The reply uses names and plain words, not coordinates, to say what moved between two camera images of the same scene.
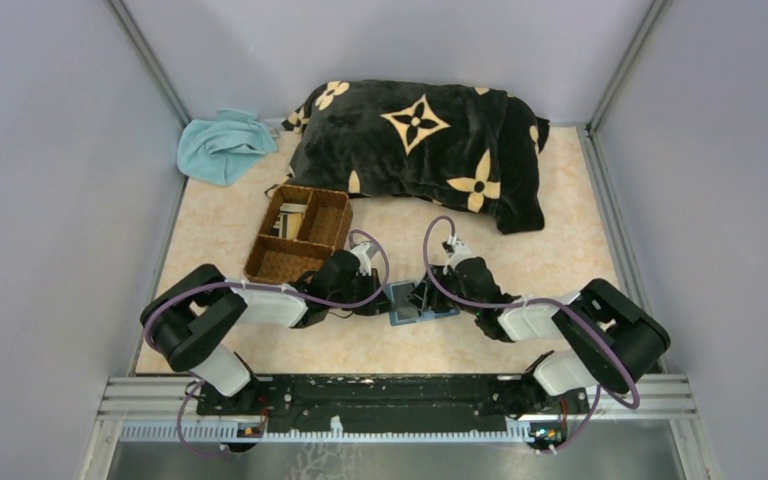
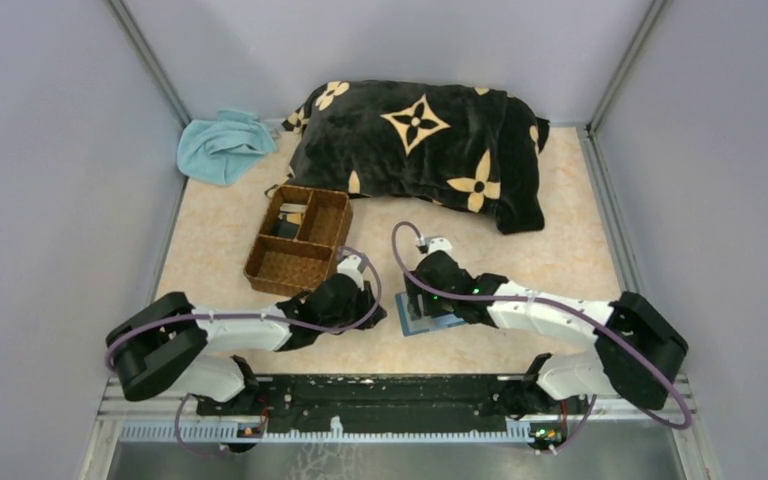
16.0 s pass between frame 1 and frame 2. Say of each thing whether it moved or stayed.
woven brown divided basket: stayed
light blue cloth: stayed
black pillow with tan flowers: stayed
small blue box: moved
